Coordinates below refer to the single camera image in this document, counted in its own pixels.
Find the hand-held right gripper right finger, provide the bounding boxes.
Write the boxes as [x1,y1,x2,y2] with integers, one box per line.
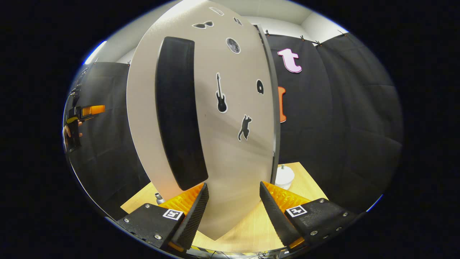
[259,181,366,249]

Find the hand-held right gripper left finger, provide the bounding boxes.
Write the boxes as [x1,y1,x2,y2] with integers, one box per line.
[115,182,210,251]

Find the beige cabinet door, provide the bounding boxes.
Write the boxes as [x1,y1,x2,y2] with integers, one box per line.
[126,0,281,241]

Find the black cabinet door handle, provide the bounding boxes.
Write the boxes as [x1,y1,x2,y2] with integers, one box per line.
[155,36,209,191]

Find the dark grey cabinet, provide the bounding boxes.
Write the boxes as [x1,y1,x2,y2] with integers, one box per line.
[256,24,282,185]

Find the white round lid with knob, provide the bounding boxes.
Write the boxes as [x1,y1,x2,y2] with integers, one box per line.
[275,164,295,190]

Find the black backdrop cloth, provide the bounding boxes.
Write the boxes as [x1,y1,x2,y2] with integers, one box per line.
[65,31,404,221]

